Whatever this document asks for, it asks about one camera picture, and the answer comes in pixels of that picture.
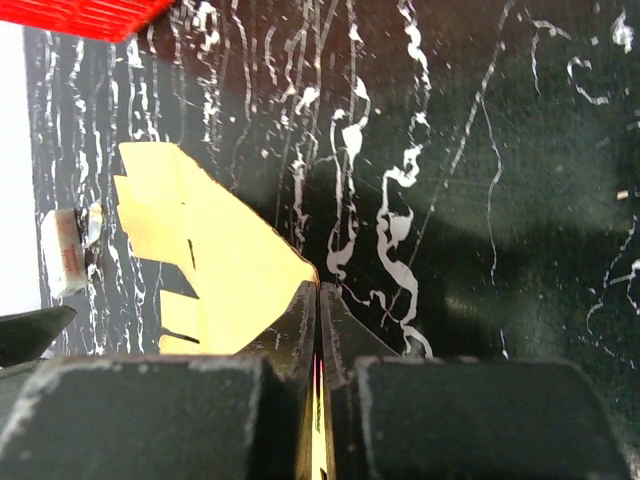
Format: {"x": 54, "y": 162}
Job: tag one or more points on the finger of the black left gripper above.
{"x": 26, "y": 336}

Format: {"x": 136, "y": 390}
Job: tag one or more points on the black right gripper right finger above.
{"x": 393, "y": 417}

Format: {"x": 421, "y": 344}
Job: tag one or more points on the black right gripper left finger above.
{"x": 243, "y": 416}

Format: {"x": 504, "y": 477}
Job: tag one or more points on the brown cardboard box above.
{"x": 243, "y": 274}

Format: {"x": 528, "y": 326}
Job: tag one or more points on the red plastic shopping basket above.
{"x": 104, "y": 20}

